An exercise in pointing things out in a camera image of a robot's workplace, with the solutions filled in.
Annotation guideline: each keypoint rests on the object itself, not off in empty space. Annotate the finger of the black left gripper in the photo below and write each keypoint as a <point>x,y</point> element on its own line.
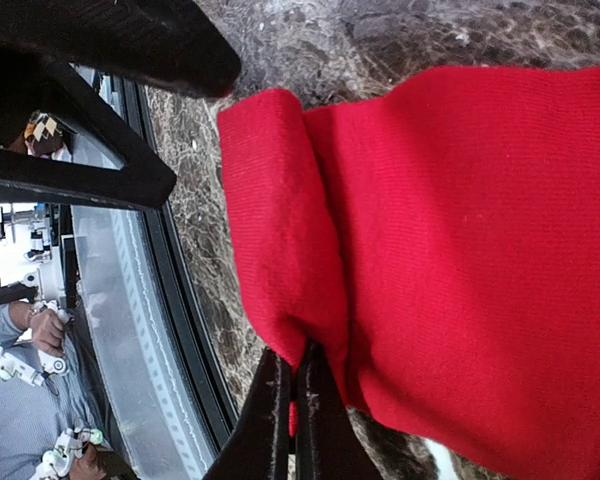
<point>60,142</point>
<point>171,45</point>

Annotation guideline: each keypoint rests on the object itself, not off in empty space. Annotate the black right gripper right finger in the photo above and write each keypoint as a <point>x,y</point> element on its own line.
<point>326,446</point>

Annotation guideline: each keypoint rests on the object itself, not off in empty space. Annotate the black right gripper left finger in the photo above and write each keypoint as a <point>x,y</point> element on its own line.
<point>259,446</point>

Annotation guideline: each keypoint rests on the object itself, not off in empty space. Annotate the red sock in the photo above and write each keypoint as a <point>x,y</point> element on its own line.
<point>442,243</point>

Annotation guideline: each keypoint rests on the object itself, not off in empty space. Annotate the person operating teleoperation rig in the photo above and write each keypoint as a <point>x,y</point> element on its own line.
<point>32,417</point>

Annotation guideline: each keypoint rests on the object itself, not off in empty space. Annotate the black front rail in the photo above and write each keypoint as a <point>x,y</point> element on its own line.
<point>188,240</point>

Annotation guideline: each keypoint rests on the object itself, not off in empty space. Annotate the white slotted cable duct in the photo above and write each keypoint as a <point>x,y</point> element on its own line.
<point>155,416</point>

